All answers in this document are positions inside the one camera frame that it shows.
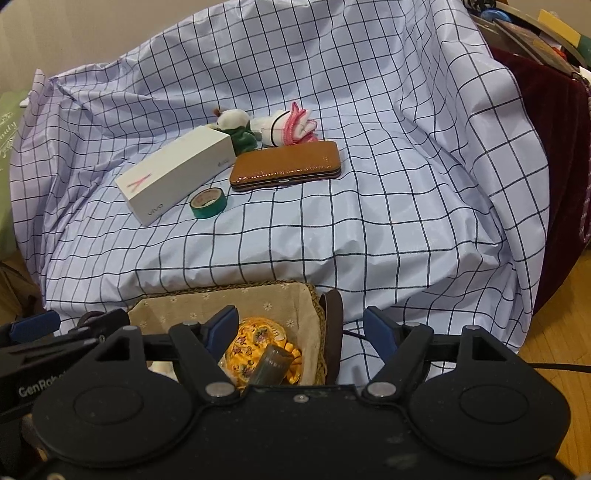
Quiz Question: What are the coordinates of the dark grey case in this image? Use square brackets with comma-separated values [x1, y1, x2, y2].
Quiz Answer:
[247, 346, 296, 386]

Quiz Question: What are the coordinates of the green tape roll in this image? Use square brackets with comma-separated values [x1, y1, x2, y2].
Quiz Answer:
[189, 187, 228, 220]

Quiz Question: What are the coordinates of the white and pink handkerchief bundle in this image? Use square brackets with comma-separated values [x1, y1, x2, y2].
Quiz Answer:
[249, 102, 320, 147]

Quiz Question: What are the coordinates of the dark red velvet cloth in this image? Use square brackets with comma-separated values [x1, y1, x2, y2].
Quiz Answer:
[489, 48, 591, 315]

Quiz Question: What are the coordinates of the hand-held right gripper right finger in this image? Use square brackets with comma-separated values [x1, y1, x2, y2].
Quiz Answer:
[363, 307, 518, 406]

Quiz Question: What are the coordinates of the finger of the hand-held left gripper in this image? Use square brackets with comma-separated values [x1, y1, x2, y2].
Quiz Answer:
[0, 311, 61, 344]
[60, 309, 131, 344]

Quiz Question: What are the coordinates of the yellow box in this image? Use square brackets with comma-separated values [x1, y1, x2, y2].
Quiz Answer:
[538, 9, 580, 47]

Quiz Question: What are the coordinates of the white checked bed sheet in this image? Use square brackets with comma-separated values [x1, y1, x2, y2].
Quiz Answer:
[9, 0, 552, 388]

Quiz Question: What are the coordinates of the white plush toy green outfit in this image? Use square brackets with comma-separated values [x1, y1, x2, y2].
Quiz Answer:
[205, 107, 262, 157]

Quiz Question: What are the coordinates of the woven basket with fabric lining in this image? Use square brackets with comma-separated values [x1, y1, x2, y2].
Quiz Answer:
[76, 280, 345, 386]

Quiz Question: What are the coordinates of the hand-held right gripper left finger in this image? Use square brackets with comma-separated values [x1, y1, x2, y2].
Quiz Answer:
[85, 305, 241, 406]

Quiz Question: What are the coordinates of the wooden cabinet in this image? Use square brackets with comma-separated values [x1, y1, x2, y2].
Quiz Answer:
[0, 258, 44, 319]

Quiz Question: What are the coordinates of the brown leather wallet case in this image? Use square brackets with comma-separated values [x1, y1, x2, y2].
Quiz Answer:
[229, 141, 342, 193]

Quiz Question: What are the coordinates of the white phone box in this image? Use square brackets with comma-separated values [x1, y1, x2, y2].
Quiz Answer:
[115, 126, 238, 228]

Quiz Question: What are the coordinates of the yellow embroidered pouch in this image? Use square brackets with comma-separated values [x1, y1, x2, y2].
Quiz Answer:
[219, 317, 303, 386]

